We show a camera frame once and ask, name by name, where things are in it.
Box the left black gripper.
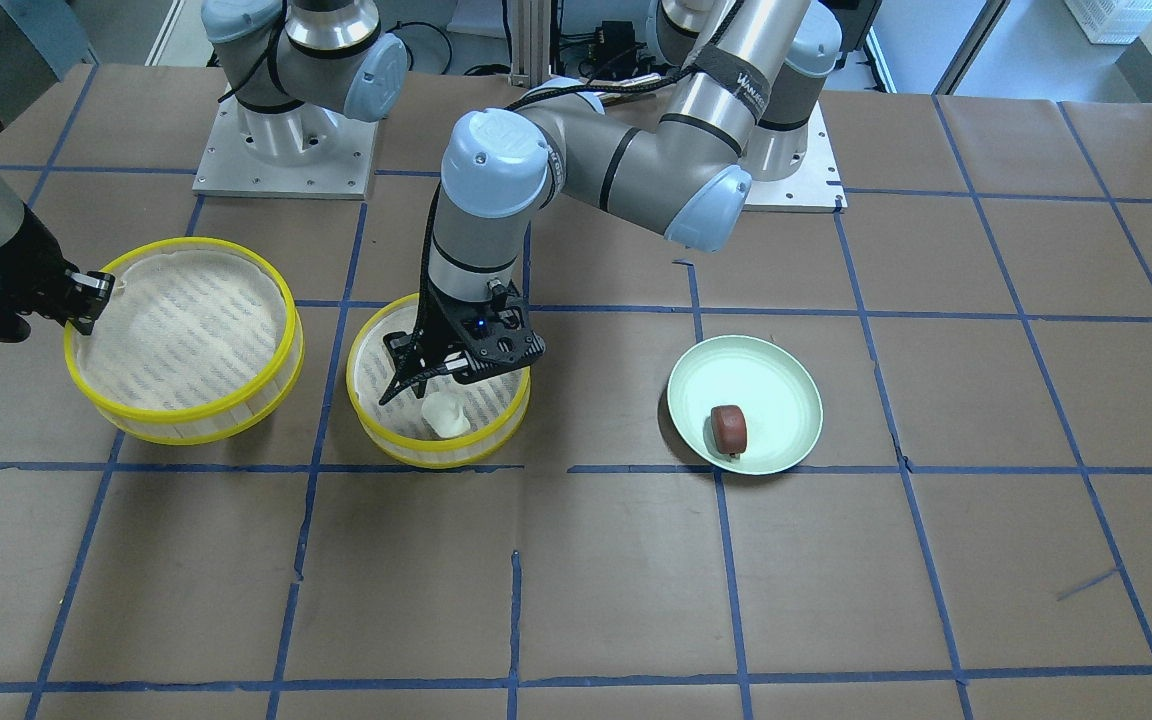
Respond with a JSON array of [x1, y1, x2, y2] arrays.
[[379, 281, 547, 406]]

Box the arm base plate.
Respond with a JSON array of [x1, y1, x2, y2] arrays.
[[740, 105, 847, 213], [194, 97, 379, 200]]

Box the pale green plate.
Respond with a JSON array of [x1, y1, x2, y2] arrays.
[[666, 334, 823, 475]]

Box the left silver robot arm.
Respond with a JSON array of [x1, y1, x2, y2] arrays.
[[379, 1, 820, 406]]

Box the aluminium frame post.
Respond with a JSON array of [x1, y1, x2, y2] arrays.
[[503, 0, 558, 88]]

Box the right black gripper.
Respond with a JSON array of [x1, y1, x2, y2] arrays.
[[0, 215, 116, 343]]

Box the yellow steamer layer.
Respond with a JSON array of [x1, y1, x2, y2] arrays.
[[63, 237, 305, 446], [346, 293, 531, 469]]

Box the black cable bundle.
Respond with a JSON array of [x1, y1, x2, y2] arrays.
[[376, 15, 667, 101]]

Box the brown steamed bun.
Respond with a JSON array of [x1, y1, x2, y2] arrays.
[[708, 404, 749, 457]]

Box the white steamed bun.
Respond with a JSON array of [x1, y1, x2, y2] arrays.
[[420, 391, 472, 439]]

